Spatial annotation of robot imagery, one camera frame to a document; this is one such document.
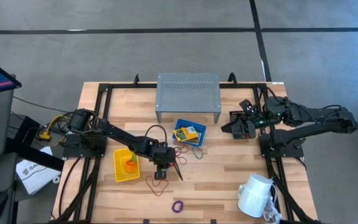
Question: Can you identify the small yellow crayon box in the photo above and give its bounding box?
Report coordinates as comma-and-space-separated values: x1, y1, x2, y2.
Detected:
173, 126, 200, 142

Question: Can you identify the black plastic basket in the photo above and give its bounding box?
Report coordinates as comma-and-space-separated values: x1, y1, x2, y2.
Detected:
229, 110, 257, 140

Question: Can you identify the grey perforated metal riser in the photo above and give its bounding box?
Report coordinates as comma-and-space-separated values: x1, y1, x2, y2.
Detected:
155, 73, 223, 125

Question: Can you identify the blue rubber band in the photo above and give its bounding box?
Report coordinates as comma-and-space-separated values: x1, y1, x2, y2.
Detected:
192, 145, 204, 160

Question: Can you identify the yellow tool with cable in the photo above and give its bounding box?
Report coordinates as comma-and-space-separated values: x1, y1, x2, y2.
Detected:
37, 113, 74, 142

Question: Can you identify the white cylindrical lamp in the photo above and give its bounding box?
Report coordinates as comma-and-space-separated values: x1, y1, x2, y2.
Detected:
237, 173, 275, 219

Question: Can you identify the purple coil wrist keychain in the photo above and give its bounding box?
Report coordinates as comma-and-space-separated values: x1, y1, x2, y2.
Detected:
171, 200, 185, 214

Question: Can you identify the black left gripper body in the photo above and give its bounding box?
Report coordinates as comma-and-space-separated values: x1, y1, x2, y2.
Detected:
149, 141, 177, 181

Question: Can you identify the orange coil wrist keychain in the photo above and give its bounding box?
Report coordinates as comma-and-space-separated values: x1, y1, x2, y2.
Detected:
124, 159, 139, 174

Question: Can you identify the blue plastic basket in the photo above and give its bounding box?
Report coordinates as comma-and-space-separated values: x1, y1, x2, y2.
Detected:
172, 118, 207, 147

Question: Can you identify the black aluminium table frame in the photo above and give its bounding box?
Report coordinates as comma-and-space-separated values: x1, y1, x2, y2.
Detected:
52, 73, 321, 224

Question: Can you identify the white paper bag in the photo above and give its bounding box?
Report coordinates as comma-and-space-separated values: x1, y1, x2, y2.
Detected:
15, 146, 63, 196

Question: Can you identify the green yellow Crayola crayon box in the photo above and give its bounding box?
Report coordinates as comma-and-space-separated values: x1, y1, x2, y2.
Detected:
185, 133, 203, 146

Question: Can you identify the yellow plastic basket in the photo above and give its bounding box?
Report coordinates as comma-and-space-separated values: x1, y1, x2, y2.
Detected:
113, 147, 141, 183

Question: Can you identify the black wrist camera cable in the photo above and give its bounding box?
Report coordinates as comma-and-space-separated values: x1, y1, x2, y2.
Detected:
144, 124, 168, 147

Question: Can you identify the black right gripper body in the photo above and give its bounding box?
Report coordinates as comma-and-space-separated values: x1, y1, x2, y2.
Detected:
240, 99, 267, 128

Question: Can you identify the white cable bundle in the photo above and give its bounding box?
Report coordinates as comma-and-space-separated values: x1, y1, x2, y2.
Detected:
262, 183, 283, 224

